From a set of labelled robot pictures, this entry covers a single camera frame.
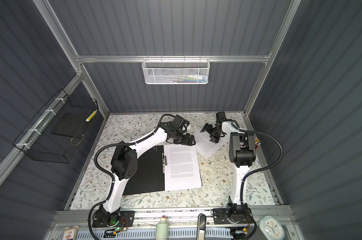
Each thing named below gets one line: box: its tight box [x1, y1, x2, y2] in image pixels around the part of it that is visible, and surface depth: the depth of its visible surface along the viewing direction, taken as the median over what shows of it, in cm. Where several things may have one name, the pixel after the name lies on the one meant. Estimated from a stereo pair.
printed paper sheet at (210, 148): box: [195, 130, 230, 159], surface depth 104 cm
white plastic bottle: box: [155, 215, 170, 240], surface depth 66 cm
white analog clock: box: [258, 215, 285, 240], surface depth 70 cm
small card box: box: [62, 225, 79, 240], surface depth 71 cm
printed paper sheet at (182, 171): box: [163, 144, 203, 192], surface depth 93 cm
